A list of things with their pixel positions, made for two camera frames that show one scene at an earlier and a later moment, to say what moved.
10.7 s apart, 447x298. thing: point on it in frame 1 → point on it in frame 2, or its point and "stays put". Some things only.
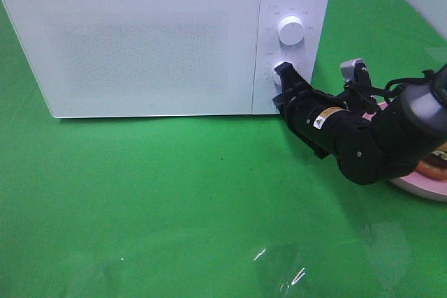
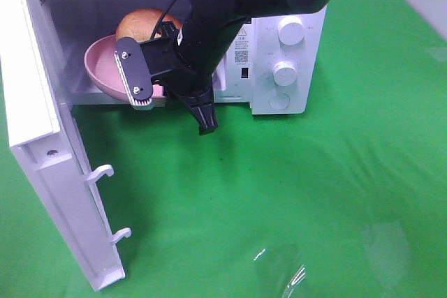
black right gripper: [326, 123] → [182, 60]
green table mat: [230, 206] stays put
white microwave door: [126, 47] → [38, 125]
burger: [434, 165] → [140, 24]
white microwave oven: [119, 40] stays put
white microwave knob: [290, 30] stays put
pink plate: [414, 183] → [103, 67]
